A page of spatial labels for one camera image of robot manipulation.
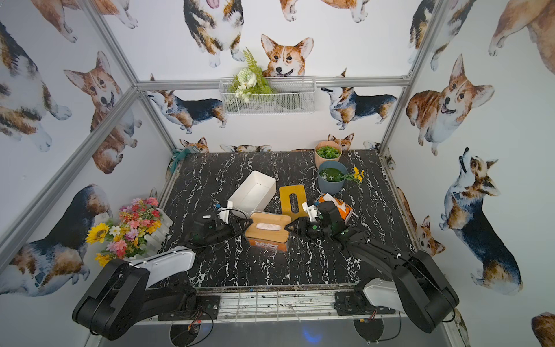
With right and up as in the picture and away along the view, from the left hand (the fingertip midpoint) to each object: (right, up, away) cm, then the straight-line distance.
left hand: (251, 218), depth 86 cm
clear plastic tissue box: (+8, -13, 0) cm, 15 cm away
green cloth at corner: (-47, +27, +34) cm, 64 cm away
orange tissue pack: (+7, -9, -4) cm, 12 cm away
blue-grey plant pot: (+35, +16, +17) cm, 43 cm away
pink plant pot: (+34, +29, +20) cm, 49 cm away
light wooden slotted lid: (+8, -3, -2) cm, 9 cm away
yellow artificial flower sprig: (+44, +17, +7) cm, 47 cm away
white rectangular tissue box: (-2, +7, +18) cm, 20 cm away
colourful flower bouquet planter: (-37, -2, -11) cm, 39 cm away
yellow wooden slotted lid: (+13, +8, +18) cm, 24 cm away
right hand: (+16, 0, -6) cm, 17 cm away
